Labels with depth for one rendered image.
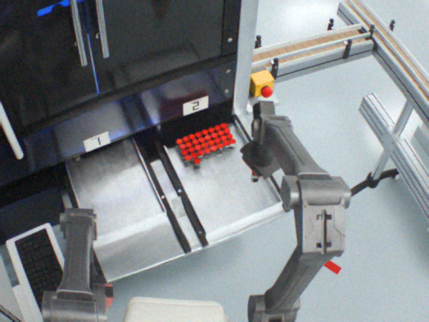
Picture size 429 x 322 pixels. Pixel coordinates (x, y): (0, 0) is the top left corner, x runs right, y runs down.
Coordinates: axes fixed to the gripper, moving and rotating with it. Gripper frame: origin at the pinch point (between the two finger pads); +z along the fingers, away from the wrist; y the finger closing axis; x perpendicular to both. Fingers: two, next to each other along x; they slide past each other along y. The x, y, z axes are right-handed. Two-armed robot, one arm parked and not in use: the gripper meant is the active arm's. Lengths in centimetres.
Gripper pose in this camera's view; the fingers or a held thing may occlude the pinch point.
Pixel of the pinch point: (257, 171)
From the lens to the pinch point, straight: 141.3
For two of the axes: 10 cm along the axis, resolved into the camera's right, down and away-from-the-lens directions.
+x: -7.8, 5.5, -3.1
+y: -6.3, -7.2, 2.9
